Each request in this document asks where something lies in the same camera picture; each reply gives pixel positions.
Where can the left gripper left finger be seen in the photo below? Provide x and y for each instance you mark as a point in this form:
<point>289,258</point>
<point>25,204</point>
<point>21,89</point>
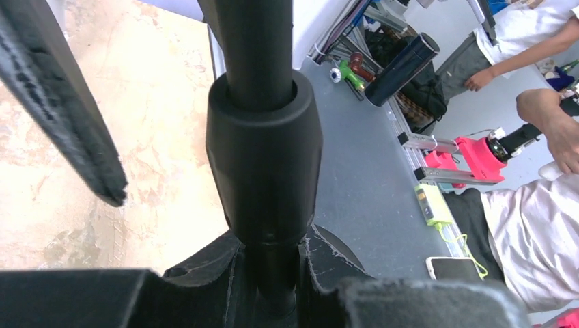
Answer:
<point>198,292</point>

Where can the person in beige clothing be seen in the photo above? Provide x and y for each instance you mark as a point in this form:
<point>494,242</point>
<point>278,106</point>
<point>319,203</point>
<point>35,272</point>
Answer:
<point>527,238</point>

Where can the aluminium rail frame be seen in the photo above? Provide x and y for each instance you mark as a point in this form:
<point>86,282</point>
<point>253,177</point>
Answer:
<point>371,163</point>

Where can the white smartphone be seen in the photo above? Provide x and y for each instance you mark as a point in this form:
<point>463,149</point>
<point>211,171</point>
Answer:
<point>452,268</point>

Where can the pink object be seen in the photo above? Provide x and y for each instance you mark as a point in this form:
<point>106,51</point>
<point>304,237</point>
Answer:
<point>483,167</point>

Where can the black bag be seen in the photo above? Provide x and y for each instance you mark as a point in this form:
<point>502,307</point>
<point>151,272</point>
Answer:
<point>421,99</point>

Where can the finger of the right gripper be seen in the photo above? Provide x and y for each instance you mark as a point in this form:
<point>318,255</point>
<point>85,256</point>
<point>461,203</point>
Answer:
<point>38,67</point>

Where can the green toy tool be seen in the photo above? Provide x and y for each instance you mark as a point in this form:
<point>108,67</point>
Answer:
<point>352,71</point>

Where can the person in white shirt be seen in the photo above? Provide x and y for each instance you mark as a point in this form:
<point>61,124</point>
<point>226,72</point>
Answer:
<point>526,33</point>

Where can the lime green box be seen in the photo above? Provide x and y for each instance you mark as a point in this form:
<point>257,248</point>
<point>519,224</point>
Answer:
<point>433,206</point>

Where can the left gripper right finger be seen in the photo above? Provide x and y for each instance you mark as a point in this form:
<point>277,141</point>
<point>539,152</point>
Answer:
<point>384,303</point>

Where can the black round-base mic stand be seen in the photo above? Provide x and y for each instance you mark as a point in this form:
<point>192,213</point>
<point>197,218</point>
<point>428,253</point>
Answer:
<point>264,141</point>

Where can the black cylinder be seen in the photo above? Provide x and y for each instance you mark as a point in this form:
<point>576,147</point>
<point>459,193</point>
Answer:
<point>402,69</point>

